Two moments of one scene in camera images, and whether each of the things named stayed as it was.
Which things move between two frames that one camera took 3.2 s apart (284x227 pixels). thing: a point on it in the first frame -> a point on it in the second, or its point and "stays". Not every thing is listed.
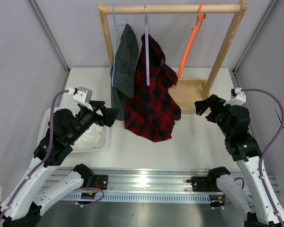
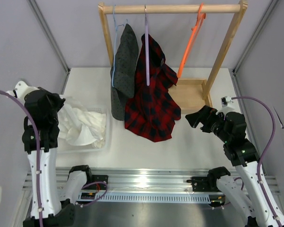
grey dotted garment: (124, 68) stays
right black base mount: (203, 184) stays
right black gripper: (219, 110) -> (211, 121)
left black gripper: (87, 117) -> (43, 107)
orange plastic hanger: (192, 39) stays
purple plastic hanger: (147, 49) stays
